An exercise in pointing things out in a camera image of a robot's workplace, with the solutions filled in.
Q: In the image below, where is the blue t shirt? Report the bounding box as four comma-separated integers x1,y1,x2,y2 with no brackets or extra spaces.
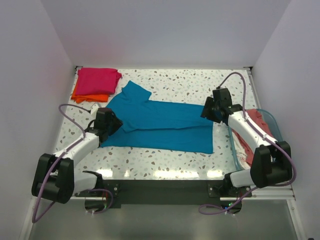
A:
101,81,214,154

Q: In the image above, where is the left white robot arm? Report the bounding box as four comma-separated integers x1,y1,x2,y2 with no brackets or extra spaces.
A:
31,107,123,204

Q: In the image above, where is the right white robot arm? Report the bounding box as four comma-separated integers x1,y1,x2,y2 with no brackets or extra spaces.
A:
201,88,296,197

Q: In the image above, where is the folded orange t shirt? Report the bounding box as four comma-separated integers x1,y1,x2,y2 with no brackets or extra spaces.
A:
70,85,109,104

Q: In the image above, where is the pink t shirt in basket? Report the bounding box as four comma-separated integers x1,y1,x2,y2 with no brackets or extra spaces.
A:
232,108,278,168

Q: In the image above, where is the folded magenta t shirt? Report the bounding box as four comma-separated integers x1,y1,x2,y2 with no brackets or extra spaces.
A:
75,67,122,96

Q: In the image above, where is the clear teal plastic basket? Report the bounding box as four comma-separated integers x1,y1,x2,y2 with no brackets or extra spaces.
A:
228,108,283,171

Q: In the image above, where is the white t shirt in basket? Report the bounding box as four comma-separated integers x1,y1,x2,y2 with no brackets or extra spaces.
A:
232,132,254,170

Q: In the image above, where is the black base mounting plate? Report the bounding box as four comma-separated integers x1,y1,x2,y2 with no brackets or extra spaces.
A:
103,179,250,209

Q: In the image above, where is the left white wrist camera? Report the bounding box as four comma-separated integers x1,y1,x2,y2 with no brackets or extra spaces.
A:
90,102,100,116

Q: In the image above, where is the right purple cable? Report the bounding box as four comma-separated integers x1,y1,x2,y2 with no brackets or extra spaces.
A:
198,71,298,216

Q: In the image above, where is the purple cable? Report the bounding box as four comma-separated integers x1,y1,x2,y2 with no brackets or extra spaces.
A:
31,103,95,224
198,71,298,216

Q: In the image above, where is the aluminium table frame rail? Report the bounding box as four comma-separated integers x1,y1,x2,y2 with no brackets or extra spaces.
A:
31,179,297,201

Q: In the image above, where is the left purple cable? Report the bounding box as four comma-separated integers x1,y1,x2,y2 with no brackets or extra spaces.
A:
31,103,95,224

